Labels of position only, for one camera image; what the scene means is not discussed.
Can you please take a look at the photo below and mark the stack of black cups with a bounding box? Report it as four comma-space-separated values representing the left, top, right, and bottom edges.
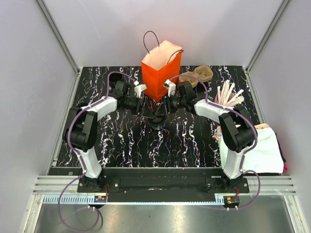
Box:
109, 73, 122, 89

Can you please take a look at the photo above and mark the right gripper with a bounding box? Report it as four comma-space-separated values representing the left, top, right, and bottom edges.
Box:
155, 94, 186, 116

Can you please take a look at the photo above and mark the orange paper bag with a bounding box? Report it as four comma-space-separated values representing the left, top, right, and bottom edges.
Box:
141, 40, 183, 102

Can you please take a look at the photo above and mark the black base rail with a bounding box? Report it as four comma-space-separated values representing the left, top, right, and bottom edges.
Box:
77, 168, 250, 204

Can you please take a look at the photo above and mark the single black lid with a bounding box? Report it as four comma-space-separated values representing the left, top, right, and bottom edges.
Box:
148, 116, 166, 125

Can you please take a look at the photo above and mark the pink straw holder cup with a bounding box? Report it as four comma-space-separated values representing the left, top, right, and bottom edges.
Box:
214, 93, 236, 109

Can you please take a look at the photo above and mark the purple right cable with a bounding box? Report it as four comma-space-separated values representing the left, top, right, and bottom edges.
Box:
167, 74, 262, 211

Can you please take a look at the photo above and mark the single black cup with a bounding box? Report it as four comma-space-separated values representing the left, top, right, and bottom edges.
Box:
151, 123, 163, 131

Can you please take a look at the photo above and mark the purple cable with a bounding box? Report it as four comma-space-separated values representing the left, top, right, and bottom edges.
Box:
57, 71, 137, 231
167, 74, 262, 211

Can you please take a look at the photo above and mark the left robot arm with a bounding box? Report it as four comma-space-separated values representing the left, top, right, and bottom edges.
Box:
63, 81, 154, 192

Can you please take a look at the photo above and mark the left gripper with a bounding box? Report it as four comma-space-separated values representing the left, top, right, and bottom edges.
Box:
123, 96, 154, 119

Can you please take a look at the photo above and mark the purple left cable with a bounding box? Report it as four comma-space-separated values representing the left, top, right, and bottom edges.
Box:
57, 71, 137, 231

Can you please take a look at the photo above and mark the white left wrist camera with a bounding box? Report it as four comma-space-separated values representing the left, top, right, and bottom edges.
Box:
134, 81, 147, 98

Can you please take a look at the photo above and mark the stack of pulp carriers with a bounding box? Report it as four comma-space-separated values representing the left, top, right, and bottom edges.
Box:
178, 66, 213, 87

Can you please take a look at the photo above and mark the white folded cloth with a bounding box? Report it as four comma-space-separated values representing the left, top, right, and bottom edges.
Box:
215, 123, 289, 174

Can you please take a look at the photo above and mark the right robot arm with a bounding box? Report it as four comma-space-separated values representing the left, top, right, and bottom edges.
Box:
155, 80, 258, 193

